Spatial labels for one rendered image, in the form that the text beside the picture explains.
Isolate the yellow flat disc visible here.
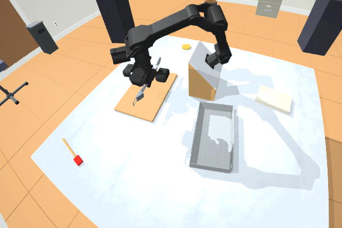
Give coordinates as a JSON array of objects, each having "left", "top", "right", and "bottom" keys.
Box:
[{"left": 182, "top": 44, "right": 191, "bottom": 50}]

